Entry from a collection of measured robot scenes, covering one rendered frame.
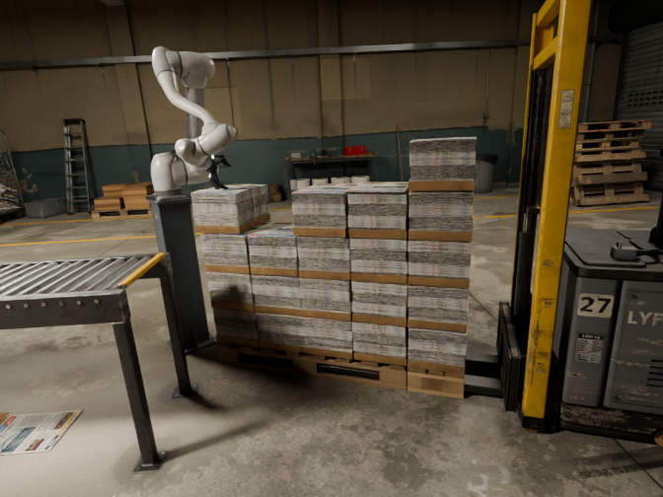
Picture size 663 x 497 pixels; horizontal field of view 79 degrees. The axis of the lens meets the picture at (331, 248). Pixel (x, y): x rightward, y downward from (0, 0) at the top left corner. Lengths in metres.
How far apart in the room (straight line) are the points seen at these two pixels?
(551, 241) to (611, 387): 0.70
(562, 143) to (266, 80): 7.63
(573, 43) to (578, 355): 1.20
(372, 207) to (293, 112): 6.97
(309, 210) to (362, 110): 6.91
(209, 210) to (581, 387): 1.98
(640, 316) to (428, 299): 0.83
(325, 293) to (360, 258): 0.28
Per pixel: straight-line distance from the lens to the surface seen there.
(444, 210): 1.90
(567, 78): 1.72
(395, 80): 9.02
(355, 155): 8.20
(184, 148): 2.09
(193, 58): 2.50
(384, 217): 1.94
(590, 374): 2.07
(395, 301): 2.07
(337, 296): 2.12
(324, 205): 2.01
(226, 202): 2.25
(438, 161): 1.88
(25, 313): 1.92
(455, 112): 9.30
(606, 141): 8.20
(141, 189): 8.42
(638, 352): 2.05
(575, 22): 1.74
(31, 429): 2.64
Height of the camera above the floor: 1.34
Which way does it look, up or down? 16 degrees down
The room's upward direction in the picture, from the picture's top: 3 degrees counter-clockwise
